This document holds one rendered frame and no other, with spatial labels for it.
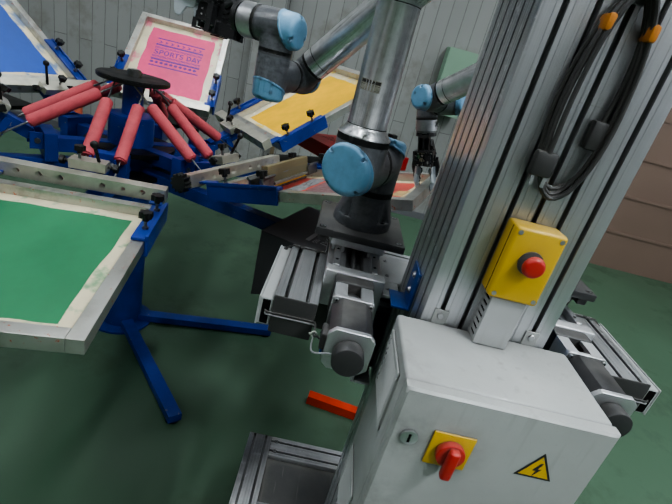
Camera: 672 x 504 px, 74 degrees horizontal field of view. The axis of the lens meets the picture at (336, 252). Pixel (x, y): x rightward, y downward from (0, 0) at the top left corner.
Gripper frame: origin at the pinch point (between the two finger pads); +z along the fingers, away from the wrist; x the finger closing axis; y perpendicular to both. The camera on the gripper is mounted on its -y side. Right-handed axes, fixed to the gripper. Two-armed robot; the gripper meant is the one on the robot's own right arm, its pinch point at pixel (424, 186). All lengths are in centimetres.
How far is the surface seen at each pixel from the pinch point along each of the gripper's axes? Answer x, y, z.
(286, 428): -57, 16, 116
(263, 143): -88, -33, -11
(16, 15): -236, -25, -79
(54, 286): -73, 98, 12
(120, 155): -115, 32, -12
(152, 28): -205, -96, -79
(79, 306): -62, 100, 15
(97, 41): -419, -244, -98
